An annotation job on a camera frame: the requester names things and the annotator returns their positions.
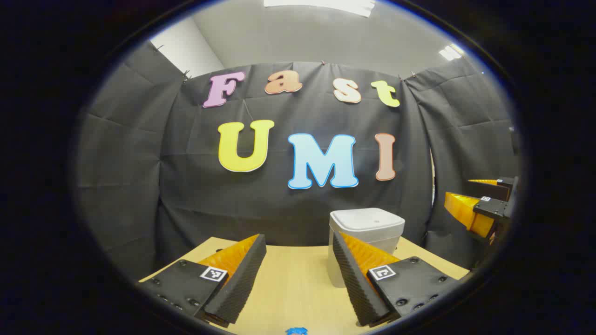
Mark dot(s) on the wooden desktop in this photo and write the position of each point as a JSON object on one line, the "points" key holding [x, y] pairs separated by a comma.
{"points": [[298, 288]]}

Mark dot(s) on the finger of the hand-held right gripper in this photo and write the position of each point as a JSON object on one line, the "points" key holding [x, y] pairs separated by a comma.
{"points": [[493, 190], [489, 208]]}

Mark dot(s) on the blue paper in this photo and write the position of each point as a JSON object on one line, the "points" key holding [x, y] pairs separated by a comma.
{"points": [[296, 331]]}

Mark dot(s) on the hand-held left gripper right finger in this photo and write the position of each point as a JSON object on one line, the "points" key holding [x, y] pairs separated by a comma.
{"points": [[354, 284]]}

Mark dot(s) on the white desktop garbage bin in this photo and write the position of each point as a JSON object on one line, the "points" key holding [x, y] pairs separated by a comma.
{"points": [[368, 223]]}

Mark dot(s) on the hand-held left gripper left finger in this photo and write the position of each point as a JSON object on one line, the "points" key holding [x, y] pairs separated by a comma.
{"points": [[242, 279]]}

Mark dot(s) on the black backdrop cloth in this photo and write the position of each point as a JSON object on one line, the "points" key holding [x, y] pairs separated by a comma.
{"points": [[186, 186]]}

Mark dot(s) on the ceiling light panel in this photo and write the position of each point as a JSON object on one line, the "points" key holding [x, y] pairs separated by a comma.
{"points": [[321, 7], [451, 52]]}

